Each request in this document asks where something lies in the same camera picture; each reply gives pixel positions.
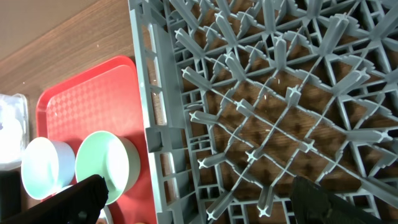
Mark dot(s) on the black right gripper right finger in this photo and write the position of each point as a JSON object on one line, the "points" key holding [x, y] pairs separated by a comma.
{"points": [[314, 205]]}

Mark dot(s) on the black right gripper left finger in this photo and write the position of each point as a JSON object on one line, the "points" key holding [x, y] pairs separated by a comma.
{"points": [[80, 203]]}

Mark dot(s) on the light blue small bowl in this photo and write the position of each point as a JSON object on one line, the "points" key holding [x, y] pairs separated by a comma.
{"points": [[47, 166]]}

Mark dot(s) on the mint green bowl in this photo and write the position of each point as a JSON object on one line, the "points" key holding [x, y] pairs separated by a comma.
{"points": [[112, 157]]}

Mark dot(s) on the white paper napkin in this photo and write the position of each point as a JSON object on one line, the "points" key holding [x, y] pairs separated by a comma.
{"points": [[11, 134]]}

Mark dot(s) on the black waste tray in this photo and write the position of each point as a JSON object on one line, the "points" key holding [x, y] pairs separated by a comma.
{"points": [[10, 194]]}

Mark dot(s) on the grey dishwasher rack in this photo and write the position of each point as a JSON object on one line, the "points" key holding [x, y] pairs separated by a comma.
{"points": [[241, 97]]}

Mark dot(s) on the light blue plate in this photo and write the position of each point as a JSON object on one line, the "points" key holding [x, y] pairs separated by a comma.
{"points": [[105, 216]]}

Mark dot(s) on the clear plastic bin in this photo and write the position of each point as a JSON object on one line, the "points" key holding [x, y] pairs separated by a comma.
{"points": [[19, 102]]}

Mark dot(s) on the red plastic tray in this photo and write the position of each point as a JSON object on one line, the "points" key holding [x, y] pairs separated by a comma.
{"points": [[103, 98]]}

